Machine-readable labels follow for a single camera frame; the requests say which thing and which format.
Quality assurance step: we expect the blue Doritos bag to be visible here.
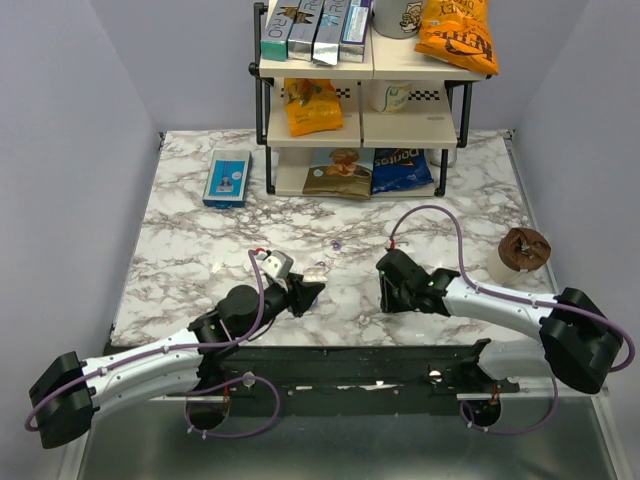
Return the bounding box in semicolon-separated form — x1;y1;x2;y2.
371;148;434;194

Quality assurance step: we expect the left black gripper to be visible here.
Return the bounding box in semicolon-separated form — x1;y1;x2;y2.
239;273;325;341

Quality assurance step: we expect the brown snack bag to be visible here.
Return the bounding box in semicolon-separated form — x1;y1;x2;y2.
302;147;375;200

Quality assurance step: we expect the purple blue toothpaste box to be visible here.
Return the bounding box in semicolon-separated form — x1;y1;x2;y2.
339;0;372;63

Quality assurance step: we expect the blue flat product box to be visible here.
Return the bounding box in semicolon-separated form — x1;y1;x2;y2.
202;149;252;209

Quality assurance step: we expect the teal toothpaste box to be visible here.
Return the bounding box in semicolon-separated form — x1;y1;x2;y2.
261;0;300;61

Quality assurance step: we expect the aluminium rail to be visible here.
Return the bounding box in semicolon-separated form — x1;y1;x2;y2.
456;378;610;402

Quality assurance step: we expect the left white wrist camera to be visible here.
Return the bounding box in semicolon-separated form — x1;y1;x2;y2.
259;250;294;288

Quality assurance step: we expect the orange chip bag top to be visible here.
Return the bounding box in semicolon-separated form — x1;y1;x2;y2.
414;0;500;76

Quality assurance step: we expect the beige black three-tier shelf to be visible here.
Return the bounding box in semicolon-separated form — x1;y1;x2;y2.
248;1;486;196

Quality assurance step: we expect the orange snack bag middle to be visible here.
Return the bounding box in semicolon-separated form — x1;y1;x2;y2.
284;78;344;137

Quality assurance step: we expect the white printed mug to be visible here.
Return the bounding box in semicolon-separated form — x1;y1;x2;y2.
372;0;427;39

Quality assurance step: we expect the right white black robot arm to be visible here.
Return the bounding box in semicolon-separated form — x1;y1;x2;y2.
376;249;623;394

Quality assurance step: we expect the white yogurt cup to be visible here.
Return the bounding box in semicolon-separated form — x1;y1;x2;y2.
369;80;412;114

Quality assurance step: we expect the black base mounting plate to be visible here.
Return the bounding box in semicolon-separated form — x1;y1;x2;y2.
170;340;506;417

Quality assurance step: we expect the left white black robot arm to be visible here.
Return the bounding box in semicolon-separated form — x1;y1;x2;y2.
25;273;326;449

